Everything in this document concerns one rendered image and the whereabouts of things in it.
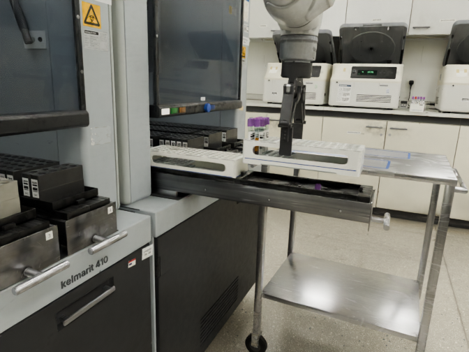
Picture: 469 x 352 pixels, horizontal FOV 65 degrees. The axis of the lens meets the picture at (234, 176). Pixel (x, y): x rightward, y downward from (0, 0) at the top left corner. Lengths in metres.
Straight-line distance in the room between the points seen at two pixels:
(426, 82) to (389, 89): 0.69
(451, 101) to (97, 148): 2.77
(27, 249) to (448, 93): 2.99
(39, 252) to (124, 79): 0.46
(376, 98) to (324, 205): 2.38
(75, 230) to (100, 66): 0.37
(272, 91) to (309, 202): 2.53
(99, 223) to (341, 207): 0.54
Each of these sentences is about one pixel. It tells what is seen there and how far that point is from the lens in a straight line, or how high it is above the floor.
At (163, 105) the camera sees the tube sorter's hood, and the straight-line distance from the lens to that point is 1.07.
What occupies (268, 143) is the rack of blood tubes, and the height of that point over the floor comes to 0.92.
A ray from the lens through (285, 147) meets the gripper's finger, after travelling 0.91.
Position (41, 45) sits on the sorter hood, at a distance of 0.79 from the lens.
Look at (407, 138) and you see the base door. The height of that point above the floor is 0.69.
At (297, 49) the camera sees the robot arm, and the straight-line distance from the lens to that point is 0.92.
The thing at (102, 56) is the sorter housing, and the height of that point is 1.11.
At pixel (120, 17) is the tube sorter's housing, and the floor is 1.21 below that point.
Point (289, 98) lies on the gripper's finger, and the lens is 0.89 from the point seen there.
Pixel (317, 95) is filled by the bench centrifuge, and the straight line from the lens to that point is 3.27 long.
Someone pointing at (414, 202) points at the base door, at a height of 0.17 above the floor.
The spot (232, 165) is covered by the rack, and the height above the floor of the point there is 0.85.
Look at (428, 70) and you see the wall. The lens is 3.86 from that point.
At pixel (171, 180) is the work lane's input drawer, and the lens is 1.06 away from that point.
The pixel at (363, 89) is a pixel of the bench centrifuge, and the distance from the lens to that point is 3.24.
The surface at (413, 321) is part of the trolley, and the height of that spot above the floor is 0.28.
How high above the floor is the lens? 1.06
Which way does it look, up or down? 14 degrees down
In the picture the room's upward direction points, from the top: 2 degrees clockwise
